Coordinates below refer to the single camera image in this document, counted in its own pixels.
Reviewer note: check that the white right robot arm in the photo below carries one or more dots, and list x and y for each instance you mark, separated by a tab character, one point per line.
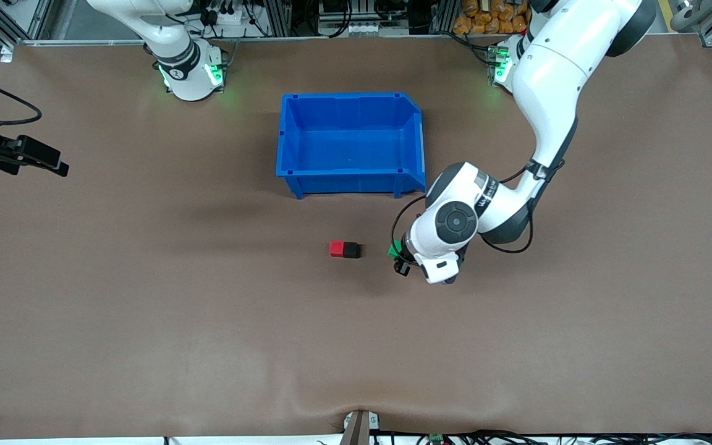
186	71

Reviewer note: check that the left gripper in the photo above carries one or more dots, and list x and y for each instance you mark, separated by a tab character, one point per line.
402	266

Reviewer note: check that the orange packets pile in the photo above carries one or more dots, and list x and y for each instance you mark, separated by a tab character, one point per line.
486	18

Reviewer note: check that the brown table mat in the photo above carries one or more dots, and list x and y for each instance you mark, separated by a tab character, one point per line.
356	334

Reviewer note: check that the red cube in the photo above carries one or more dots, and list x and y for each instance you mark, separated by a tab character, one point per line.
336	248

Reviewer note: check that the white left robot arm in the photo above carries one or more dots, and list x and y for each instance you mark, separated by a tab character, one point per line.
547	80

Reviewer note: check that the small white corner block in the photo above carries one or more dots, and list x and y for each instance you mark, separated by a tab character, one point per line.
7	54

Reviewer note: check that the brown camera mount bracket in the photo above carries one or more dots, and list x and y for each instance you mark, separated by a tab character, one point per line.
359	429

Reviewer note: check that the black equipment with white connectors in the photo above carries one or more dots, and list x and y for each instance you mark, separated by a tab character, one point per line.
362	15

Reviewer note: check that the green cube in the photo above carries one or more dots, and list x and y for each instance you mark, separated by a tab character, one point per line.
395	250

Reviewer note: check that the blue plastic storage bin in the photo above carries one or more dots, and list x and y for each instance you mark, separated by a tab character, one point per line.
350	145

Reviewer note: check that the small green connector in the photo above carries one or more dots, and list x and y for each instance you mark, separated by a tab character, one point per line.
436	439

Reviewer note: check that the white power strip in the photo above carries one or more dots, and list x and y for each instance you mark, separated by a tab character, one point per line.
226	15

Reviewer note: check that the black cube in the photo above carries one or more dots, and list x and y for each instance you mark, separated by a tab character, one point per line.
351	250

